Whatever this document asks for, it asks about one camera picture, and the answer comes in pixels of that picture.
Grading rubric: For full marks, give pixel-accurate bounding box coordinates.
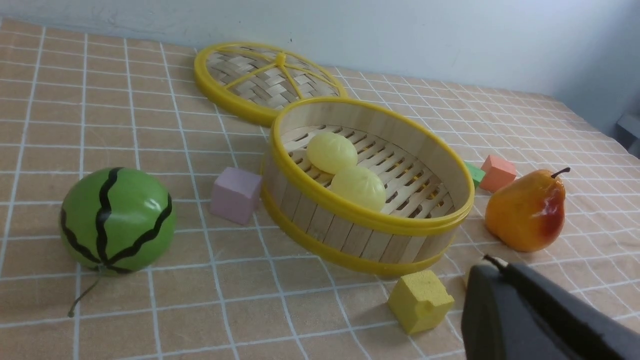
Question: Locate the purple foam cube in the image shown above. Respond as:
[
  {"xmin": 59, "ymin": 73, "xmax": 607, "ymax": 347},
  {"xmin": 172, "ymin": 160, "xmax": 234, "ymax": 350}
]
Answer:
[{"xmin": 209, "ymin": 167, "xmax": 262, "ymax": 225}]

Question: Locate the yellow bun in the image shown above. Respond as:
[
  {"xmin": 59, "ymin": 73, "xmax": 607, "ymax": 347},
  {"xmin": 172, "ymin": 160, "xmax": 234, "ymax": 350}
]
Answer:
[
  {"xmin": 330, "ymin": 165, "xmax": 387, "ymax": 212},
  {"xmin": 306, "ymin": 132, "xmax": 358, "ymax": 174}
]

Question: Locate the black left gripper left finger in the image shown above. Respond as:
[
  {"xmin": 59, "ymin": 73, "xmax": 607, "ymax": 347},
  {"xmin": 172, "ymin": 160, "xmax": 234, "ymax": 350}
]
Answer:
[{"xmin": 461, "ymin": 259, "xmax": 576, "ymax": 360}]

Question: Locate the yellow woven steamer lid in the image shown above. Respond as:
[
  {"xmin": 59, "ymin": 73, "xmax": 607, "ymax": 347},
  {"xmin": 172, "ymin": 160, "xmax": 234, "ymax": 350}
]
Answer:
[{"xmin": 193, "ymin": 42, "xmax": 348, "ymax": 128}]

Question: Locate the green toy watermelon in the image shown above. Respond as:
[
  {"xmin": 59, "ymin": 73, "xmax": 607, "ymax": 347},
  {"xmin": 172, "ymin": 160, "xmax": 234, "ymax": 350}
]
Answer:
[{"xmin": 57, "ymin": 167, "xmax": 177, "ymax": 286}]

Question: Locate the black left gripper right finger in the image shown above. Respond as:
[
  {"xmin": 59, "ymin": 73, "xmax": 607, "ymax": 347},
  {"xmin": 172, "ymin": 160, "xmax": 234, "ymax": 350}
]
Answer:
[{"xmin": 484, "ymin": 254, "xmax": 639, "ymax": 360}]

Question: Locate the orange checkered tablecloth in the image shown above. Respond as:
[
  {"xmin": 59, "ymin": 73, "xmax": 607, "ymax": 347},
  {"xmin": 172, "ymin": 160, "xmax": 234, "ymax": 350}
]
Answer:
[{"xmin": 0, "ymin": 18, "xmax": 639, "ymax": 360}]

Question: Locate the orange toy pear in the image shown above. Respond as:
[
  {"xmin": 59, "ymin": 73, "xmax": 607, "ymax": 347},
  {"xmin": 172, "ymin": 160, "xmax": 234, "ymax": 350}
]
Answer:
[{"xmin": 484, "ymin": 167, "xmax": 571, "ymax": 253}]

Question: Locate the green foam cube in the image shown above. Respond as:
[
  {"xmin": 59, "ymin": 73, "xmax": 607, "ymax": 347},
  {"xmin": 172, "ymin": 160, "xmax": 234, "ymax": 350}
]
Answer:
[{"xmin": 464, "ymin": 161, "xmax": 486, "ymax": 189}]

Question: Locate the yellow foam cube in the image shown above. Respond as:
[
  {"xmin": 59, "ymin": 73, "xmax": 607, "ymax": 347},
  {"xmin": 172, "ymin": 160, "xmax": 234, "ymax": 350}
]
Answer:
[{"xmin": 387, "ymin": 269, "xmax": 455, "ymax": 335}]

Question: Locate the salmon pink foam cube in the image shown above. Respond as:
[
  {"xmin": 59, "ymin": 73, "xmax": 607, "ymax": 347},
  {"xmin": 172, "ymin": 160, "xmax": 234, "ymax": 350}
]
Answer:
[{"xmin": 478, "ymin": 154, "xmax": 517, "ymax": 193}]

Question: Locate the bamboo steamer tray yellow rim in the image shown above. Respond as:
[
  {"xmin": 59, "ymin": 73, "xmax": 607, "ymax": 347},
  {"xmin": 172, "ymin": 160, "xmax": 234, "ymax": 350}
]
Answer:
[{"xmin": 261, "ymin": 96, "xmax": 475, "ymax": 278}]

